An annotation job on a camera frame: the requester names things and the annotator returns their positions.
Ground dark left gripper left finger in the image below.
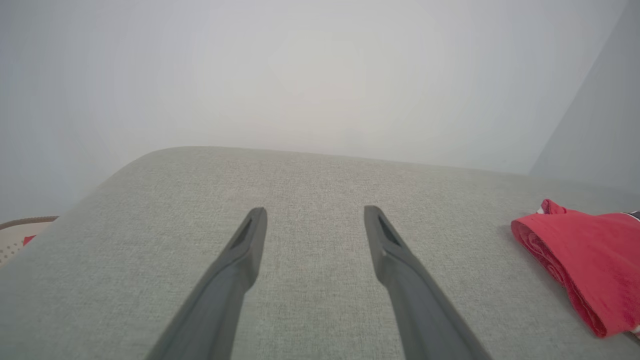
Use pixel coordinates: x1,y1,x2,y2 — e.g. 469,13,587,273
145,206,268,360

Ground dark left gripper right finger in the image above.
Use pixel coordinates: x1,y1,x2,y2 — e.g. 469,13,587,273
363,205,493,360

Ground red and white basketball jersey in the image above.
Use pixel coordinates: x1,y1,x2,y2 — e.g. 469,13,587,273
511,198,640,339

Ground white laundry basket brown rim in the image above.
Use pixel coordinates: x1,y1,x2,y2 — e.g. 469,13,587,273
0,216,60,268

